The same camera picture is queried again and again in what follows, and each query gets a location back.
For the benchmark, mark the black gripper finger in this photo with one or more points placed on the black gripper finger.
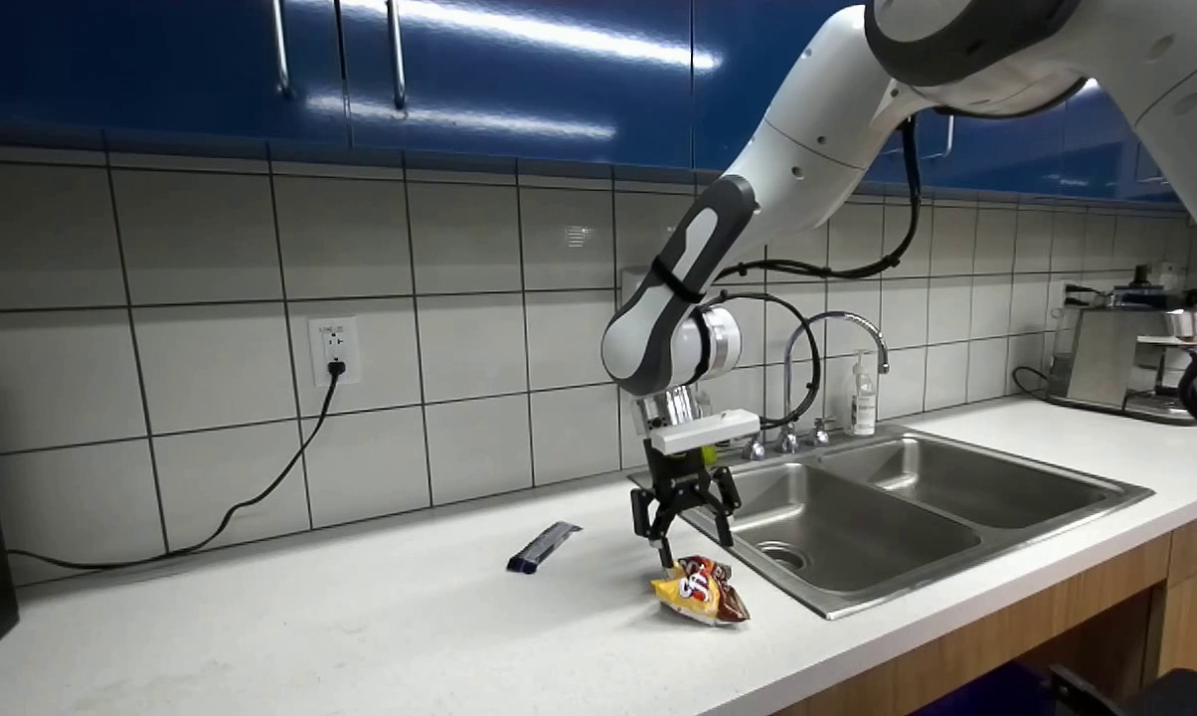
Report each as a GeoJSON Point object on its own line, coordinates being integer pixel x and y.
{"type": "Point", "coordinates": [647, 523]}
{"type": "Point", "coordinates": [725, 504]}

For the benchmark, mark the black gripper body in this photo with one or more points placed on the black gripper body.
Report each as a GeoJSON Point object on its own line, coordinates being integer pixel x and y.
{"type": "Point", "coordinates": [687, 478]}

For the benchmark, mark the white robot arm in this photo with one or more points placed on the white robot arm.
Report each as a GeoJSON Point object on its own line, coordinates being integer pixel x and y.
{"type": "Point", "coordinates": [854, 94]}

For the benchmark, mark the yellow red snack bag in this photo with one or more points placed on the yellow red snack bag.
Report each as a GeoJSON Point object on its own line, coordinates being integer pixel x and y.
{"type": "Point", "coordinates": [700, 591]}

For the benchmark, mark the chrome sink faucet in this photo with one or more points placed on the chrome sink faucet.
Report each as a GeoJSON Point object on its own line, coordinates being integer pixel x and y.
{"type": "Point", "coordinates": [780, 433]}

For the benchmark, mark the small black flat object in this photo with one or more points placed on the small black flat object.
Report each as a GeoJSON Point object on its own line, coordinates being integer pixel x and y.
{"type": "Point", "coordinates": [544, 547]}

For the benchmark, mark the stainless steel double sink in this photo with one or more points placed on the stainless steel double sink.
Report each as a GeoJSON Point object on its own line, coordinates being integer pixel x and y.
{"type": "Point", "coordinates": [860, 523]}

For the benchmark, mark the white soap dispenser bottle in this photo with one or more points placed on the white soap dispenser bottle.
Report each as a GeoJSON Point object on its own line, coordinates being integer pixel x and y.
{"type": "Point", "coordinates": [866, 404]}

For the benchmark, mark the blue plastic bin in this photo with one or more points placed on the blue plastic bin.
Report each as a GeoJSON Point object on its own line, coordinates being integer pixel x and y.
{"type": "Point", "coordinates": [1013, 691]}

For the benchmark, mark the blue upper cabinet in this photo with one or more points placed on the blue upper cabinet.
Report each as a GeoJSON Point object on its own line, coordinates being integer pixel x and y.
{"type": "Point", "coordinates": [629, 86]}

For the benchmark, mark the silver coffee machine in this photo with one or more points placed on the silver coffee machine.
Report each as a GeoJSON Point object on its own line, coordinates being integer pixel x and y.
{"type": "Point", "coordinates": [1126, 346]}

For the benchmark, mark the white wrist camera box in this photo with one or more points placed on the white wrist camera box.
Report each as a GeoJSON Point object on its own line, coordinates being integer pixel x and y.
{"type": "Point", "coordinates": [707, 429]}

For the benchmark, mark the white wall outlet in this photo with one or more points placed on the white wall outlet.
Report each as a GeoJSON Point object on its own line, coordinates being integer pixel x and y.
{"type": "Point", "coordinates": [337, 352]}

